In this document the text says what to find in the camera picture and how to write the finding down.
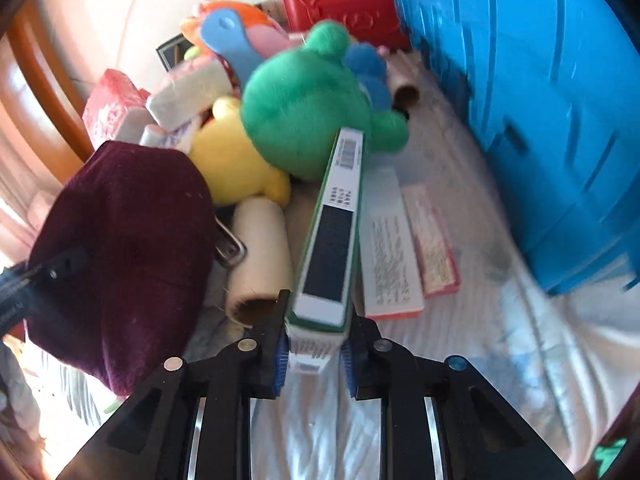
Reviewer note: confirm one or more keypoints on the orange and pink plush toy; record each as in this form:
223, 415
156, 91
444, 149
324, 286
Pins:
250, 15

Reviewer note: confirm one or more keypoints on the brown cardboard tube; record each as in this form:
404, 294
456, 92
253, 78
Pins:
405, 85

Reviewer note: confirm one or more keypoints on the blue plush toy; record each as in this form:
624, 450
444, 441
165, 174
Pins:
367, 67

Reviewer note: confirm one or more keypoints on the maroon cloth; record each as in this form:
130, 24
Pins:
125, 240

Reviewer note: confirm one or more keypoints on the white box with orange edge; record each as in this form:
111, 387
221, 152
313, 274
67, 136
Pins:
390, 250

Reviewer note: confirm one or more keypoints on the blue plastic paddle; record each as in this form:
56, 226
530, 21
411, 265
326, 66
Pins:
235, 40

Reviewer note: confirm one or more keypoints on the blue plastic storage bin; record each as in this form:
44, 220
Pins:
525, 85

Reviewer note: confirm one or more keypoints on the green plush toy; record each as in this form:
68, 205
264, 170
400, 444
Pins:
300, 110

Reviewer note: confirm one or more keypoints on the black box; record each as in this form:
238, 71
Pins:
170, 53

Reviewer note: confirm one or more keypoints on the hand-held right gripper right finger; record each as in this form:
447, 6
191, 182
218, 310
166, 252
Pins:
348, 369

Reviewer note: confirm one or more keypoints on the white and pink box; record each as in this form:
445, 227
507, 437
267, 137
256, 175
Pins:
185, 91

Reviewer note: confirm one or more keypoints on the red toy suitcase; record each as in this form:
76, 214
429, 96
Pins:
340, 0

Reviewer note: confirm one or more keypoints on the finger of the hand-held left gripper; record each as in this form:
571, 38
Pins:
45, 272

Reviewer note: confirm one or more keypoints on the green and white box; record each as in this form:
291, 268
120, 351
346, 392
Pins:
330, 240

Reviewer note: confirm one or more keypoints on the wooden door frame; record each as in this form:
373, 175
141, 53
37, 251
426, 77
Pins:
45, 90

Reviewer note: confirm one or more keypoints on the yellow plush toy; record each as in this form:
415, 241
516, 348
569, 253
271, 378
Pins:
230, 160

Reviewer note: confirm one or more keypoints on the metal clip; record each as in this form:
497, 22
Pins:
234, 256

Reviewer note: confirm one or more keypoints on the pink red box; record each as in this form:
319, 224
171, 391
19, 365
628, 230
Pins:
110, 105

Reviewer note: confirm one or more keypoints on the cream cardboard tube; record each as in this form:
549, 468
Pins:
260, 250

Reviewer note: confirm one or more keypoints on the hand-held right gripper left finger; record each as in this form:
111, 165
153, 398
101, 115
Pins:
281, 366

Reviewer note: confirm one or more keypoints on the flat pink box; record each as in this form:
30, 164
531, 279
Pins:
432, 245

